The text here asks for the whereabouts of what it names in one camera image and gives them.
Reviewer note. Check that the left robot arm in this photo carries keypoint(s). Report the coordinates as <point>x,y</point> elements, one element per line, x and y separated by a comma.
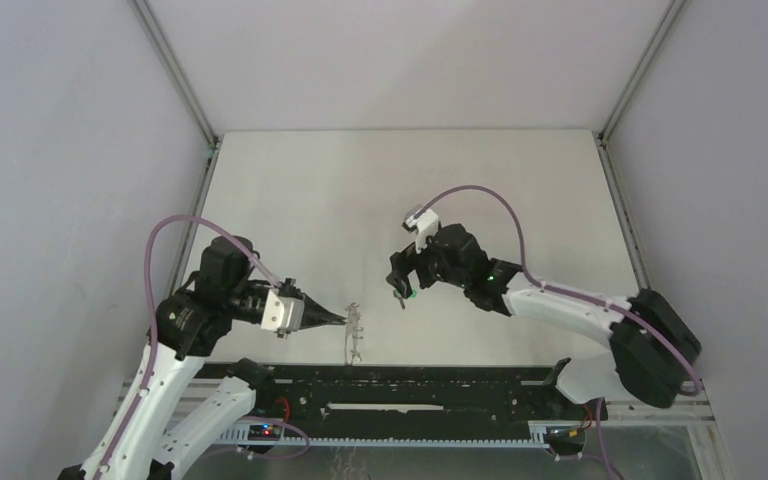
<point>140,443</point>

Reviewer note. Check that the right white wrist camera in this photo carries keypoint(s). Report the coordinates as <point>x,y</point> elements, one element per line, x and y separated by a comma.
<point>423,223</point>

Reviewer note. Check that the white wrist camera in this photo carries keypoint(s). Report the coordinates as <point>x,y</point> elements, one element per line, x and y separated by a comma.
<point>423,223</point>
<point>283,307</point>

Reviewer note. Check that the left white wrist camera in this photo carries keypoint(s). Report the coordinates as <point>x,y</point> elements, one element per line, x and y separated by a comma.
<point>283,307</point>

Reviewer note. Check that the left aluminium frame post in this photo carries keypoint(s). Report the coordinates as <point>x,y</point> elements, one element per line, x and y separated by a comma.
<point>164,50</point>

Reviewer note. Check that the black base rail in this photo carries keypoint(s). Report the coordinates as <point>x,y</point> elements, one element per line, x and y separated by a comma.
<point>437,403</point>

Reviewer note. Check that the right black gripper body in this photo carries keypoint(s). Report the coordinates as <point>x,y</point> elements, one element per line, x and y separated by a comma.
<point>429,265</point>

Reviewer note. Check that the white cable duct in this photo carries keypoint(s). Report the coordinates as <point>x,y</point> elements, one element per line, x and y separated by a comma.
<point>244,434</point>

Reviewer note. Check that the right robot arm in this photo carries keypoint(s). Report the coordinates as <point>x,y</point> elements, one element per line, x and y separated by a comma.
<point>648,342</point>

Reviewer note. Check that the aluminium frame post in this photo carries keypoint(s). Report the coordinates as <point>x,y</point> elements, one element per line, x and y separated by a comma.
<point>659,37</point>
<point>164,50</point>

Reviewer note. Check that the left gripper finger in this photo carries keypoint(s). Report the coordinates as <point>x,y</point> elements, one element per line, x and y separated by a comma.
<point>313,310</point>
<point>308,324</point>

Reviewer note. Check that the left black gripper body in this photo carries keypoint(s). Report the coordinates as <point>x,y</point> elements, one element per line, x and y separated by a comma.
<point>283,332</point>

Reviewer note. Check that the right aluminium frame post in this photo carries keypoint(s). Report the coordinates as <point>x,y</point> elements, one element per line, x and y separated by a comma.
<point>659,37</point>

